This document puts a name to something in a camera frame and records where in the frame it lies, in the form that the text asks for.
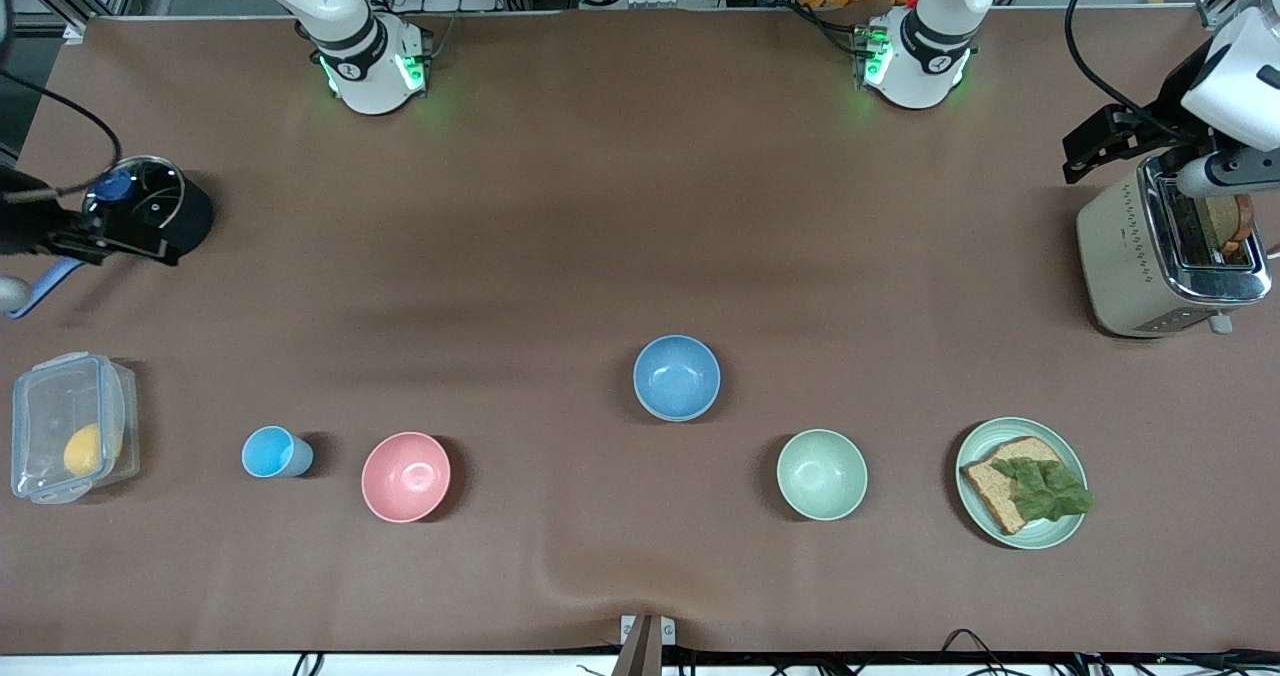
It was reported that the black looped cable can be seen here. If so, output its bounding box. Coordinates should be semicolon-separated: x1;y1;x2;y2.
938;629;1006;657

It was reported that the clear plastic lidded container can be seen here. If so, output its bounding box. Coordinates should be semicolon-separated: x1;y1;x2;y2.
10;352;141;505

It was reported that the glass lid with blue knob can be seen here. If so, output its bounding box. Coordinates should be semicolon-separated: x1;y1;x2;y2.
83;156;187;245

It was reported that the blue bowl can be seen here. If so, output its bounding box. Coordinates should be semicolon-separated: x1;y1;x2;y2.
633;334;722;423

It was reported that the blue cup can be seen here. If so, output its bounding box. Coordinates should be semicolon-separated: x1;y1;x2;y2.
241;425;314;479

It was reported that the toast slice in toaster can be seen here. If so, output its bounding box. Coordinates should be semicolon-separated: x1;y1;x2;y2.
1205;194;1257;260

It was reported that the brown bread slice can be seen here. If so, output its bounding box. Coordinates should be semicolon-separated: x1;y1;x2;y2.
960;436;1063;536

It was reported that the green lettuce leaf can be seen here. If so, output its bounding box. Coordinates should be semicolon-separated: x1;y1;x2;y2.
990;456;1095;523

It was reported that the metal table edge bracket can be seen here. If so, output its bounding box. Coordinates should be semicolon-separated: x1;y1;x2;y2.
620;614;677;676

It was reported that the beige and chrome toaster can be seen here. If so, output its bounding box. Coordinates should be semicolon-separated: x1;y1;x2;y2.
1076;156;1273;339

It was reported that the yellow lemon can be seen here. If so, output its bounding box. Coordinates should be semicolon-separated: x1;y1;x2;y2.
63;423;123;477

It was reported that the pink bowl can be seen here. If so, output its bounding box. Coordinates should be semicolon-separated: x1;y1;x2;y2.
361;431;452;524

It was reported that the pale green plate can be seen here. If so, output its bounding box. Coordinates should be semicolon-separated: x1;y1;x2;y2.
955;416;1089;551

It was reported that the brown table cover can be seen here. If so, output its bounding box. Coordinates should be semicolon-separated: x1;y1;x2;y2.
0;6;1280;654

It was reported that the black pot with blue handle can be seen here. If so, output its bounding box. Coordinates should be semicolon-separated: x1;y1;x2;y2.
18;155;215;319

